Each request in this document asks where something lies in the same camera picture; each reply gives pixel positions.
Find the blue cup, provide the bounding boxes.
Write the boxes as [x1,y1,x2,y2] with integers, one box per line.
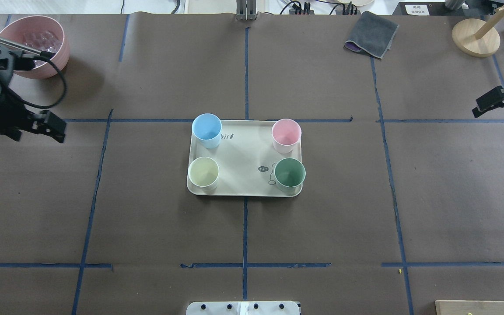
[192,113,222,149]

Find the cream yellow cup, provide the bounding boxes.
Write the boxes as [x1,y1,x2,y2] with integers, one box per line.
[188,156,220,192]

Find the pink cup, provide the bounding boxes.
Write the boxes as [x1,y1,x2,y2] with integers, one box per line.
[271,119,302,154]

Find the green cup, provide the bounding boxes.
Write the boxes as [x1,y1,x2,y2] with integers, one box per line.
[273,157,306,194]

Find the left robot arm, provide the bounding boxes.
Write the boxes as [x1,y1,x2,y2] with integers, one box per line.
[0,45,67,144]

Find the cream rabbit tray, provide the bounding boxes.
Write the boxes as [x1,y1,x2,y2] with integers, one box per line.
[187,120,303,197]

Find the wooden cup stand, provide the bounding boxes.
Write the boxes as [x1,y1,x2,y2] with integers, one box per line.
[451,5,504,58]

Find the metal tongs black tip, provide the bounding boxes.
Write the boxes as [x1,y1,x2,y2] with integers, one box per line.
[0,37,56,59]

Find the clear ice cubes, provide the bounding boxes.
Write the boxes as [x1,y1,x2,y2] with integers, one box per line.
[23,30,63,54]

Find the large pink bowl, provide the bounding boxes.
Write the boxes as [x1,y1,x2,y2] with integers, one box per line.
[0,15,70,79]

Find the grey folded cloth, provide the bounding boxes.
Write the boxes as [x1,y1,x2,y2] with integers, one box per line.
[344,11,399,59]

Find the wooden cutting board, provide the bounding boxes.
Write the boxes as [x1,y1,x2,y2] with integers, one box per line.
[435,300,504,315]

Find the black power strip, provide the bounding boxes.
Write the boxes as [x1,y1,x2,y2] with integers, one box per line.
[284,0,315,15]

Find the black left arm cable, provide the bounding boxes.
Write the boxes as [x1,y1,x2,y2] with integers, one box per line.
[16,55,67,110]

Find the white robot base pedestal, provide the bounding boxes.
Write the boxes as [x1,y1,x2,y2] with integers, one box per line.
[186,301,301,315]

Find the aluminium camera post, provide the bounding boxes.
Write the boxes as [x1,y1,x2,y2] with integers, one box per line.
[235,0,257,20]

